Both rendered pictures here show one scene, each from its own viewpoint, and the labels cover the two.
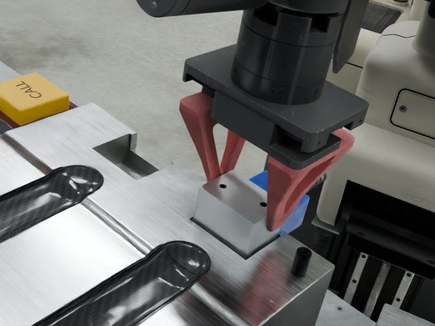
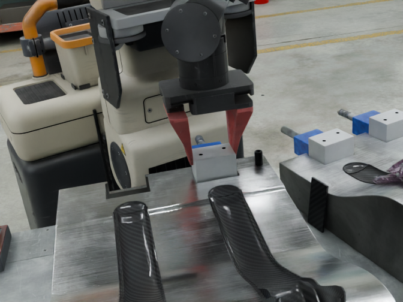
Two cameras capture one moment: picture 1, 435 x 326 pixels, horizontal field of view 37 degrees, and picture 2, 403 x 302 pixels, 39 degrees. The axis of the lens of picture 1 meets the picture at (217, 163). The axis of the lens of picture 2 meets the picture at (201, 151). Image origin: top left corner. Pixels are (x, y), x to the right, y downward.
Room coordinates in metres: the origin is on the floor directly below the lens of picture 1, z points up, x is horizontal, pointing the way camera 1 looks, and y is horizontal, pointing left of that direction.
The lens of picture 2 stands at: (-0.07, 0.42, 1.21)
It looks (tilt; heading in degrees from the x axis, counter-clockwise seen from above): 26 degrees down; 316
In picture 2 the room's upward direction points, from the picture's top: 6 degrees counter-clockwise
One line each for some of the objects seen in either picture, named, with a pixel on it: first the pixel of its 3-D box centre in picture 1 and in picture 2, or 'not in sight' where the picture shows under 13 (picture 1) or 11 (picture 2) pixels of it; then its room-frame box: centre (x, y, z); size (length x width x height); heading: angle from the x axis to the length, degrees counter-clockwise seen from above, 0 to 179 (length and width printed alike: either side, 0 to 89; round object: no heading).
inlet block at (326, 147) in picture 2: not in sight; (309, 142); (0.34, -0.21, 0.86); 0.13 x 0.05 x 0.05; 161
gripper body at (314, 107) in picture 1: (283, 54); (202, 66); (0.36, -0.03, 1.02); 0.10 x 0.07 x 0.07; 54
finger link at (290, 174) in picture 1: (274, 162); (219, 123); (0.35, -0.04, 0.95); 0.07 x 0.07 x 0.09; 54
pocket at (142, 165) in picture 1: (134, 173); (129, 199); (0.42, 0.06, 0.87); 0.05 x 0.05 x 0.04; 53
